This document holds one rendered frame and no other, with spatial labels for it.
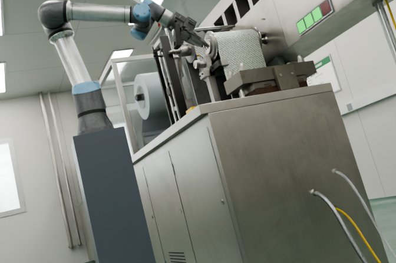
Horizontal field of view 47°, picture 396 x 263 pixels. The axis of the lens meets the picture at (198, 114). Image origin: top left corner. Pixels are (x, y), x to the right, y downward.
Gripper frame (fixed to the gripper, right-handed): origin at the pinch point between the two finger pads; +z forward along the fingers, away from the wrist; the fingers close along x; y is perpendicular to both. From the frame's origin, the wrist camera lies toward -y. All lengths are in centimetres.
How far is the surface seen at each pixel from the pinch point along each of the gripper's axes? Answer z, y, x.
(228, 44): 9.7, 5.2, -4.3
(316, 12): 31, 19, -40
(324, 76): 187, 196, 229
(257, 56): 25.5, 7.9, -4.3
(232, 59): 14.5, -0.7, -4.3
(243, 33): 14.3, 15.8, -3.7
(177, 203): 27, -67, 29
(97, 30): -71, 143, 323
